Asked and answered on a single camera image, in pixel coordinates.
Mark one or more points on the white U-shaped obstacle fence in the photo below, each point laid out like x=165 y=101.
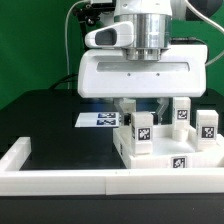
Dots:
x=16 y=182

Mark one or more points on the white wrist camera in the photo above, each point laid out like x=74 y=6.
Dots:
x=120 y=34

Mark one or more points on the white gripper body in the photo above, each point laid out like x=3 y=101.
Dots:
x=109 y=74

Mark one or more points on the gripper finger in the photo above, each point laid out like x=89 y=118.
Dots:
x=158 y=114
x=124 y=118

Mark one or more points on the white sheet with markers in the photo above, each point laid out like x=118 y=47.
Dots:
x=98 y=119

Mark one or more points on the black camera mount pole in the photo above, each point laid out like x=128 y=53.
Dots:
x=89 y=13

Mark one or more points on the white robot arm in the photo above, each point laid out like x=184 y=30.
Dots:
x=135 y=57

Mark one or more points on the white square table top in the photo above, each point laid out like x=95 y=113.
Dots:
x=168 y=153

